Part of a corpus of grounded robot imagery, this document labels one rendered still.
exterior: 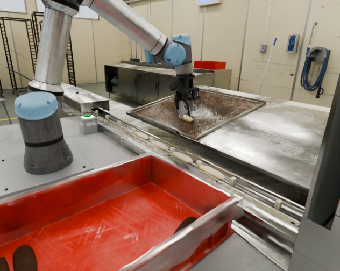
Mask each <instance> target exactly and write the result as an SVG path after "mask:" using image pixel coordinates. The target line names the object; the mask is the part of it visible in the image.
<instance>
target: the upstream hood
mask: <svg viewBox="0 0 340 271"><path fill-rule="evenodd" d="M61 86H62V88H63V89H64V95H63V101H62V102H64V103H65V104H67V105H69V106H70V107H72V108H73V109H75V110H77V111H79V112H80V113H84V112H91V109H93V108H103V110H108V111H110V107H109V103H110V100H109V99H106V98H103V97H101V96H98V95H95V94H92V93H90V92H88V91H85V90H82V89H80V88H77V87H75V86H72V85H70V84H67V83H64V82H61Z"/></svg>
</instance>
